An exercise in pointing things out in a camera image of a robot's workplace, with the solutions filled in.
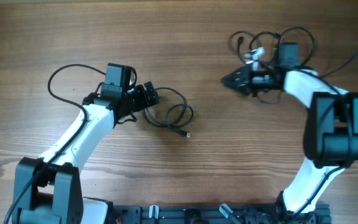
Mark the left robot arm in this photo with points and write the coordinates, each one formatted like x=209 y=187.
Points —
x=48 y=189

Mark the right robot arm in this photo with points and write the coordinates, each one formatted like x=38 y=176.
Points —
x=330 y=140

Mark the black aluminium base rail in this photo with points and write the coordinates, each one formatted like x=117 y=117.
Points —
x=248 y=214

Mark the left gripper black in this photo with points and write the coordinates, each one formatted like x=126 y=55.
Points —
x=143 y=102

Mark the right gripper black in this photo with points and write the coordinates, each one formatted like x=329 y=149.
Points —
x=246 y=84

